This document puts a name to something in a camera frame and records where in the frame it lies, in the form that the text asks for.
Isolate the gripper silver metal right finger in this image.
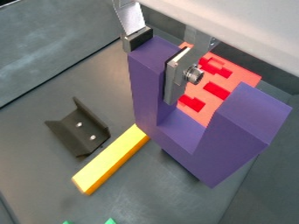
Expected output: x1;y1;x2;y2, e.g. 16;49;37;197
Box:
162;25;220;105

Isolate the yellow rectangular bar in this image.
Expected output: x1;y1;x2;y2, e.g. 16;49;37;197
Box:
70;124;149;195

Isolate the purple U-shaped block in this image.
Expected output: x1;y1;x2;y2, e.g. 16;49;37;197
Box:
126;37;292;187

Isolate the black angle bracket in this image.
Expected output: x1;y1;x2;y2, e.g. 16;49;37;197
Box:
44;97;110;158

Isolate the green W-shaped block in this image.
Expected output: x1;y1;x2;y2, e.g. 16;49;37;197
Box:
61;218;117;224

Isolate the red slotted board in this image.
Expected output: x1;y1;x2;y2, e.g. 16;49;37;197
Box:
177;52;261;127

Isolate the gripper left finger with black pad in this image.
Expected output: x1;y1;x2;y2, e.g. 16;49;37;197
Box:
112;0;153;53

